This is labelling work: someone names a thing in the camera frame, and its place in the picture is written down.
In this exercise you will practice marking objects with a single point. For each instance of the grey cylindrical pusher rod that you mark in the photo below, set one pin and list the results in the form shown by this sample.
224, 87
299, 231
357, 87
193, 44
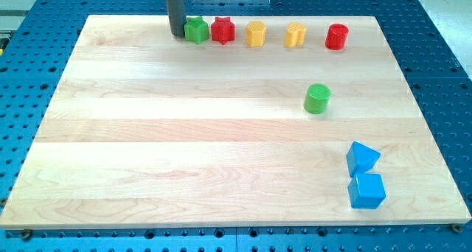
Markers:
177, 17

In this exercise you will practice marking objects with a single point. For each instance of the green star block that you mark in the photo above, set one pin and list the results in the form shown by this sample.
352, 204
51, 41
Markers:
196, 30

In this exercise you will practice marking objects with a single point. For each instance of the red star block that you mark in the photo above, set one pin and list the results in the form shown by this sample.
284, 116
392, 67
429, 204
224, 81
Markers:
223, 30

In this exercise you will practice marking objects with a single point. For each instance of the yellow hexagon block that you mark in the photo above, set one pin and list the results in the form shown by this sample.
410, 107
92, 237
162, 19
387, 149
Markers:
256, 33

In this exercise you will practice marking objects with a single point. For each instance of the yellow heart block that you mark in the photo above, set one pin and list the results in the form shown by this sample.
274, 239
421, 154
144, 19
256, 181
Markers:
295, 34

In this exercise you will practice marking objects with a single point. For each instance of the wooden board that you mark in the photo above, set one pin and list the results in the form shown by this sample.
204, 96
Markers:
150, 131

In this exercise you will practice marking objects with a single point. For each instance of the blue perforated table plate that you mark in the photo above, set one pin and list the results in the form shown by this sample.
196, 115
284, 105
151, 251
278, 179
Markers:
37, 54

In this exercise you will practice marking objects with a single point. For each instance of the red cylinder block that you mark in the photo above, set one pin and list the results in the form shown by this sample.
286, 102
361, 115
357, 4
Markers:
336, 36

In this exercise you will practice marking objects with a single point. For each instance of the green cylinder block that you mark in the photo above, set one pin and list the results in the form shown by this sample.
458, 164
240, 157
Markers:
317, 98

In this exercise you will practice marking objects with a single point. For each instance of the blue triangle block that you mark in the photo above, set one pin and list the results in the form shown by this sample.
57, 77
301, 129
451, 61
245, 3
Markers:
361, 158

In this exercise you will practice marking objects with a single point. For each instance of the blue cube block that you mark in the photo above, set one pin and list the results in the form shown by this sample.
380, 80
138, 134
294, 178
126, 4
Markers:
366, 191

